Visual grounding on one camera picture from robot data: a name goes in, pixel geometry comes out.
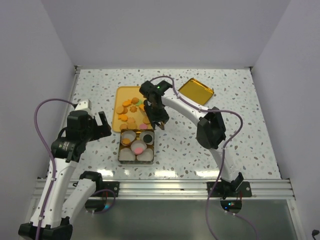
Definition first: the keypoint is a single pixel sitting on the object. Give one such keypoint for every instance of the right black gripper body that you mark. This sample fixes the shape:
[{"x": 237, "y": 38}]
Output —
[{"x": 157, "y": 112}]

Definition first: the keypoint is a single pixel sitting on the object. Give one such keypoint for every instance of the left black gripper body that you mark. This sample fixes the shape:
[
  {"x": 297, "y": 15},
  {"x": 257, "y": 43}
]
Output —
[{"x": 93, "y": 132}]

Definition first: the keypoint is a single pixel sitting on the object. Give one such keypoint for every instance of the orange flower cookie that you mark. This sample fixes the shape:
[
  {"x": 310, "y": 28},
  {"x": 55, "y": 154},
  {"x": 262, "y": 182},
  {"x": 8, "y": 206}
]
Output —
[{"x": 126, "y": 141}]

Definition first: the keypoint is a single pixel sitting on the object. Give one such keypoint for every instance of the black sandwich cookie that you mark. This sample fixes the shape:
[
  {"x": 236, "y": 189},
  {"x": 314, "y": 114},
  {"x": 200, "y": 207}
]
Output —
[{"x": 148, "y": 138}]

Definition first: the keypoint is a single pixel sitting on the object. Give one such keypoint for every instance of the pink round cookie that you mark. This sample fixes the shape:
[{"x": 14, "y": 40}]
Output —
[
  {"x": 143, "y": 126},
  {"x": 138, "y": 150}
]

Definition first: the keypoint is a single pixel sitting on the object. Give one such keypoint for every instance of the gold tin lid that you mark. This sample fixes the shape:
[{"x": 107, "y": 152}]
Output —
[{"x": 196, "y": 91}]

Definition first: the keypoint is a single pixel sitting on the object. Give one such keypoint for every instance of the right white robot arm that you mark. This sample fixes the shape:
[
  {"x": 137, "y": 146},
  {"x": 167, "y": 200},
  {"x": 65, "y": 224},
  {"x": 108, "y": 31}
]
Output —
[{"x": 210, "y": 126}]

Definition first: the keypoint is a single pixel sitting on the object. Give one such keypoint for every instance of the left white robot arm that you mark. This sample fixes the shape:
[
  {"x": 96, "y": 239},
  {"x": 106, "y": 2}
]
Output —
[{"x": 53, "y": 217}]

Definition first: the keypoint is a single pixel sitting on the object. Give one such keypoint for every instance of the orange round cookie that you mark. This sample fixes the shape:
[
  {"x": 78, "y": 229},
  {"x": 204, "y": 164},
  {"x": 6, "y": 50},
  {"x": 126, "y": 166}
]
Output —
[{"x": 146, "y": 120}]

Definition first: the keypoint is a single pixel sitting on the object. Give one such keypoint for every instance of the white paper cup top left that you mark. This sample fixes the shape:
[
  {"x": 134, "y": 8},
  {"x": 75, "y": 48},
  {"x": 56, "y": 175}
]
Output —
[{"x": 128, "y": 134}]

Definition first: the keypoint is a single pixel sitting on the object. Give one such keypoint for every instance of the white paper cup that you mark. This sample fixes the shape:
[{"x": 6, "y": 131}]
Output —
[
  {"x": 144, "y": 133},
  {"x": 136, "y": 144},
  {"x": 128, "y": 134},
  {"x": 126, "y": 155},
  {"x": 146, "y": 156}
]

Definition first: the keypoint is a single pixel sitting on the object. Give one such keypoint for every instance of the white paper cup top right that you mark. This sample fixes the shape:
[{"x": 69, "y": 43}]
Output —
[{"x": 144, "y": 133}]

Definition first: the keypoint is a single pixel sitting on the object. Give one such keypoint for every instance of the yellow plastic tray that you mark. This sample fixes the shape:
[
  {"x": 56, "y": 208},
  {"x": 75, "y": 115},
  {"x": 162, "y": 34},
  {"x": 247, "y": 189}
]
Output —
[{"x": 128, "y": 109}]

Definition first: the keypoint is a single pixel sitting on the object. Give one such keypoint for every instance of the white paper cup bottom left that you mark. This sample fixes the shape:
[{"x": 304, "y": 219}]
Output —
[{"x": 126, "y": 155}]

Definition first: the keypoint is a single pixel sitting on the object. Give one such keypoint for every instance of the green gold cookie tin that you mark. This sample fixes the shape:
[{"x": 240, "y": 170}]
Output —
[{"x": 136, "y": 162}]

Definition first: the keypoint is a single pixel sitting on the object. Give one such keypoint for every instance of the white paper cup centre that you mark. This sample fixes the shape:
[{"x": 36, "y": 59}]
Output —
[{"x": 136, "y": 144}]

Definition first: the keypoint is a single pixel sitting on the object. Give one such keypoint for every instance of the white paper cup bottom right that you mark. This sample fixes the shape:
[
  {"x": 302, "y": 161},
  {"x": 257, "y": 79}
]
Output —
[{"x": 146, "y": 156}]

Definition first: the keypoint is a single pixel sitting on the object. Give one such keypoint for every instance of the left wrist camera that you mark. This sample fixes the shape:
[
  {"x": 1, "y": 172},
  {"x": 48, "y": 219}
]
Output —
[{"x": 84, "y": 105}]

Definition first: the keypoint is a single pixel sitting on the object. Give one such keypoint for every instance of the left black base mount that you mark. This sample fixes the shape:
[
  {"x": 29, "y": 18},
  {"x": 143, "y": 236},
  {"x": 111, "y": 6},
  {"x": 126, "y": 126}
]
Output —
[{"x": 109, "y": 189}]

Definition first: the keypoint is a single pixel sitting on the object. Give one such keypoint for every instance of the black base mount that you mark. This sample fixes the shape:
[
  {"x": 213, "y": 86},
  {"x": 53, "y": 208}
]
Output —
[
  {"x": 225, "y": 189},
  {"x": 109, "y": 189}
]

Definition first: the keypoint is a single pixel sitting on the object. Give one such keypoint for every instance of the aluminium rail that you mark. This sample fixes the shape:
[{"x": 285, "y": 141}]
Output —
[{"x": 255, "y": 189}]

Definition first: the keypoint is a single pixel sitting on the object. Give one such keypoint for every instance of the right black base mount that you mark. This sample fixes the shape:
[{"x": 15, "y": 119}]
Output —
[{"x": 225, "y": 189}]

